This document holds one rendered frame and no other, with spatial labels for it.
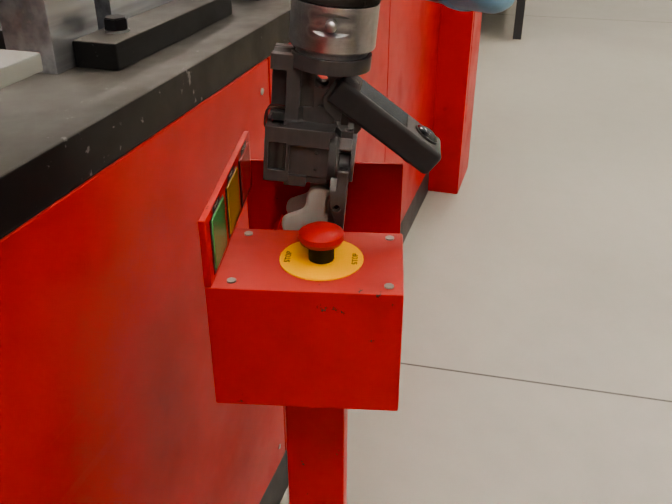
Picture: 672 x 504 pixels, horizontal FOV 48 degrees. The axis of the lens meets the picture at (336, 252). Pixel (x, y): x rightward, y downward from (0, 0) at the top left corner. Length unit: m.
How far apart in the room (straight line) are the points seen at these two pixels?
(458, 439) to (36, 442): 1.07
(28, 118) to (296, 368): 0.33
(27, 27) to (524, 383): 1.31
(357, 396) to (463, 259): 1.61
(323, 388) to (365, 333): 0.07
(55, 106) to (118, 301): 0.20
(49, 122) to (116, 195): 0.09
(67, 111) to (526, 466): 1.16
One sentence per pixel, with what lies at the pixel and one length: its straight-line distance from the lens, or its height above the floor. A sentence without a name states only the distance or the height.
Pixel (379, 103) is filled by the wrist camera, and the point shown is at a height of 0.89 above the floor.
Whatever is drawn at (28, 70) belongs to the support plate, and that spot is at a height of 0.99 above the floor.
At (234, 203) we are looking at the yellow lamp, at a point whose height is 0.81.
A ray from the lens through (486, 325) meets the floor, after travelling 1.96.
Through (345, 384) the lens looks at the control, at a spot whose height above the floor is 0.69.
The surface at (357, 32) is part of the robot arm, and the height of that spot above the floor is 0.96.
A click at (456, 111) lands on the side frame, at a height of 0.30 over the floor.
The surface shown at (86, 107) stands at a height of 0.87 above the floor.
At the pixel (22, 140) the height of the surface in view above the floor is 0.88.
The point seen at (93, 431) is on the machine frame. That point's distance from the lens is 0.79.
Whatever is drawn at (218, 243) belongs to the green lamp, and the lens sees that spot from 0.62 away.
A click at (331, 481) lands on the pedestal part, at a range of 0.83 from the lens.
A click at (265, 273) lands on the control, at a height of 0.78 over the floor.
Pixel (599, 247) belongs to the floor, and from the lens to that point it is 2.41.
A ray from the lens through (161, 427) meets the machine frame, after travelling 0.92.
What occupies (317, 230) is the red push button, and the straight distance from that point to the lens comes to 0.62.
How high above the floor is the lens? 1.10
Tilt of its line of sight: 29 degrees down
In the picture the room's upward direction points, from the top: straight up
